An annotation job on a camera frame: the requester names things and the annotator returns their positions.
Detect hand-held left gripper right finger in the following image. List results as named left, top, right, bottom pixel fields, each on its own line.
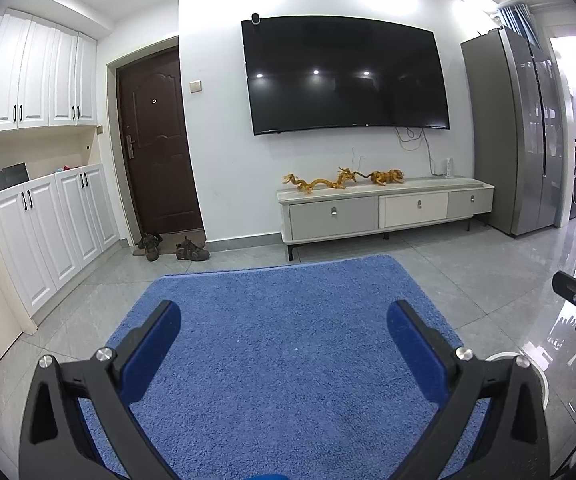
left=387, top=300, right=551, bottom=480

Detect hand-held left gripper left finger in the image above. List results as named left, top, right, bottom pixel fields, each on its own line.
left=19, top=300, right=183, bottom=480

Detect white round bin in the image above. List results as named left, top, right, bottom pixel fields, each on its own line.
left=485, top=352, right=548, bottom=411

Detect brown doormat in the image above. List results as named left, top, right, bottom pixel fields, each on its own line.
left=133, top=230, right=206, bottom=256

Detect blue fluffy rug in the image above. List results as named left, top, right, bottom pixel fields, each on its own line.
left=78, top=254, right=491, bottom=480

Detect white lower cabinet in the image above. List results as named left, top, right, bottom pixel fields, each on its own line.
left=0, top=162, right=120, bottom=318

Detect white cabinet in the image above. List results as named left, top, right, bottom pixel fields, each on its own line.
left=0, top=7, right=99, bottom=135
left=0, top=162, right=120, bottom=318

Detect grey double-door refrigerator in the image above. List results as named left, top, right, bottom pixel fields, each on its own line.
left=460, top=27, right=568, bottom=237

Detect grey and white television stand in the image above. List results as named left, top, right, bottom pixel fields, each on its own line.
left=276, top=176, right=496, bottom=262

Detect long golden dragon figurine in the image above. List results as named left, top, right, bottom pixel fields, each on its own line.
left=283, top=166, right=359, bottom=196

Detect dark brown entrance door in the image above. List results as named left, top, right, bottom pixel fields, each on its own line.
left=116, top=47, right=205, bottom=236

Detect black box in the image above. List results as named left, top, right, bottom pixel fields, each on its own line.
left=0, top=162, right=30, bottom=193

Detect blue curtain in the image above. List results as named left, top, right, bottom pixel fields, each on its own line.
left=498, top=4, right=538, bottom=48

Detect white upper cabinet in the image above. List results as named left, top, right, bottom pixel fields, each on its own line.
left=0, top=7, right=99, bottom=135

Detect black cable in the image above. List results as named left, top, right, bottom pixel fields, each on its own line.
left=550, top=430, right=576, bottom=476

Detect television cables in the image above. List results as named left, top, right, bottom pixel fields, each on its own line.
left=394, top=126, right=433, bottom=177

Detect black wall television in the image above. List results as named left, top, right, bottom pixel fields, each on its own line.
left=241, top=16, right=451, bottom=136

